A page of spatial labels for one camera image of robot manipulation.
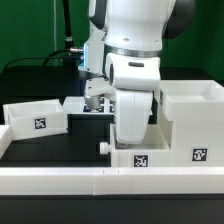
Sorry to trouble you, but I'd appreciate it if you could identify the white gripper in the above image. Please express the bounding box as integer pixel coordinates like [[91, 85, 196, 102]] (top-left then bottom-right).
[[115, 89, 153, 144]]

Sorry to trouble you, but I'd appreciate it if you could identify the white front drawer box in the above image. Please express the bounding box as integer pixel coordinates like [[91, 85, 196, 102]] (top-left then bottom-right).
[[100, 125, 171, 168]]

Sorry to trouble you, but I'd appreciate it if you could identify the white drawer box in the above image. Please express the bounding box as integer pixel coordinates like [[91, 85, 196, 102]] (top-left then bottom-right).
[[3, 99, 68, 140], [100, 125, 171, 168]]

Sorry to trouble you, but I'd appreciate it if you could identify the white drawer cabinet frame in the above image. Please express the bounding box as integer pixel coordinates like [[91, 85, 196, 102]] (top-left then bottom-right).
[[156, 80, 224, 167]]

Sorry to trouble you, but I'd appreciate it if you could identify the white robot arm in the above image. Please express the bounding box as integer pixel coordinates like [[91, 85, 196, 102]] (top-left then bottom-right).
[[79, 0, 195, 144]]

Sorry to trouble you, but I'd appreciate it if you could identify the white rear drawer box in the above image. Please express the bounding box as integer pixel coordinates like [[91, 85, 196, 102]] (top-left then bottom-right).
[[3, 99, 68, 140]]

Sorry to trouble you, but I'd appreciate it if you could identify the black pole with connector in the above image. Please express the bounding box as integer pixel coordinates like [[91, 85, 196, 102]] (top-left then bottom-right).
[[62, 0, 84, 71]]

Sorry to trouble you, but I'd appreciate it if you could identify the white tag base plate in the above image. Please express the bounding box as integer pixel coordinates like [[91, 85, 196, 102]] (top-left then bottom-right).
[[63, 96, 115, 115]]

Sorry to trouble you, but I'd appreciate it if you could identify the white front fence rail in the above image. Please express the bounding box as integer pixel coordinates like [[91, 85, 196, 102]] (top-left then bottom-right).
[[0, 167, 224, 195]]

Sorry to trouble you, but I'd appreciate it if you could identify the white fence rail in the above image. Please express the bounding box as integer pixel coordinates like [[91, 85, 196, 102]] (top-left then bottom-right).
[[0, 167, 224, 195], [0, 125, 12, 159]]

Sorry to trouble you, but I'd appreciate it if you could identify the black cable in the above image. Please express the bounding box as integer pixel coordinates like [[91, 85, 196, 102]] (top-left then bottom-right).
[[2, 49, 84, 73]]

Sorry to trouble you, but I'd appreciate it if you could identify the white left fence rail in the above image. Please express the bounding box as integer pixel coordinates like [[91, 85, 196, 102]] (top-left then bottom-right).
[[0, 125, 12, 159]]

